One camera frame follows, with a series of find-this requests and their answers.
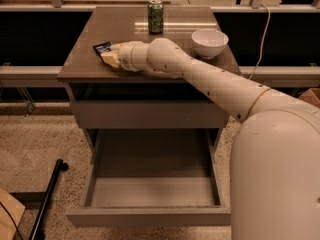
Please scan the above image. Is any grey middle drawer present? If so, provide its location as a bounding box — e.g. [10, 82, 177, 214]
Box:
[70, 101, 229, 129]

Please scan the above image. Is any black metal stand pole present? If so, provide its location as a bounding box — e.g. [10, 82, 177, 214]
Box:
[9, 158, 70, 240]

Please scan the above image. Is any cardboard box right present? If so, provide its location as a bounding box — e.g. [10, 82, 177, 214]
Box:
[299, 88, 320, 108]

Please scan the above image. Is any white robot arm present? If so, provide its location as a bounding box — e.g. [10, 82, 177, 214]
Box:
[102, 38, 320, 240]

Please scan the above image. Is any grey drawer cabinet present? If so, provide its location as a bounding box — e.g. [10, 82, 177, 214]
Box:
[57, 5, 244, 178]

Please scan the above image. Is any white power cable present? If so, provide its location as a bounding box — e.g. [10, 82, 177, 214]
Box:
[248, 4, 272, 82]

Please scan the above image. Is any open grey bottom drawer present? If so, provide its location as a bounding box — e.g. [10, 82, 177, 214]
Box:
[66, 128, 230, 227]

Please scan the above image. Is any dark blue rxbar wrapper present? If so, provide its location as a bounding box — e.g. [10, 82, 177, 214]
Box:
[93, 41, 111, 55]

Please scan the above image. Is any white ceramic bowl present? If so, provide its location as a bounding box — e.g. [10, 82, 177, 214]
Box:
[191, 29, 229, 59]

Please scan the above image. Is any green soda can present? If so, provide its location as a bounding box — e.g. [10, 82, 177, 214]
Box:
[148, 0, 164, 34]

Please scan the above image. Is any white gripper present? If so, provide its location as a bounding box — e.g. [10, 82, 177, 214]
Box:
[101, 41, 140, 72]

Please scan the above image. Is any black cable bottom left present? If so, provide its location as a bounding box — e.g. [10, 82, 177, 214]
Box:
[0, 202, 24, 240]

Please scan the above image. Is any cardboard piece bottom left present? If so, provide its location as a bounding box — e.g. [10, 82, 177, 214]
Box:
[0, 188, 26, 240]

